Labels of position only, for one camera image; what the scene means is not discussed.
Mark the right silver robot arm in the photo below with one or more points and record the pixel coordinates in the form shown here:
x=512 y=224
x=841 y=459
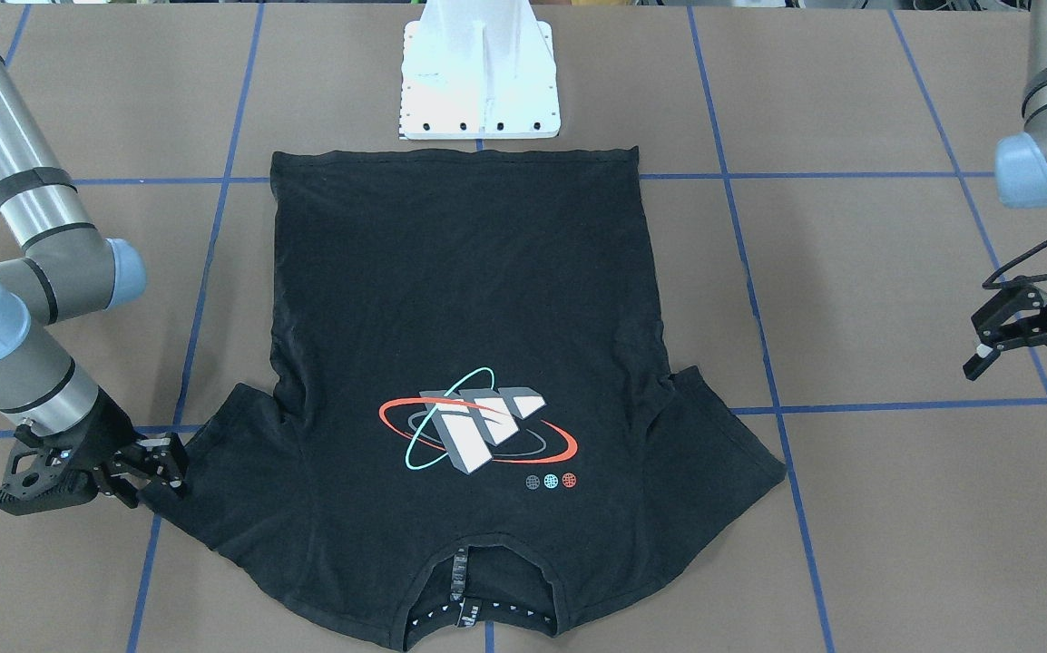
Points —
x=66 y=269

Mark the black graphic t-shirt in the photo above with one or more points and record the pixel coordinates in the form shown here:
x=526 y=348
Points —
x=475 y=417

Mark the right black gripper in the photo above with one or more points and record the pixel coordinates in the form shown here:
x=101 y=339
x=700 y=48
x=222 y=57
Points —
x=103 y=429

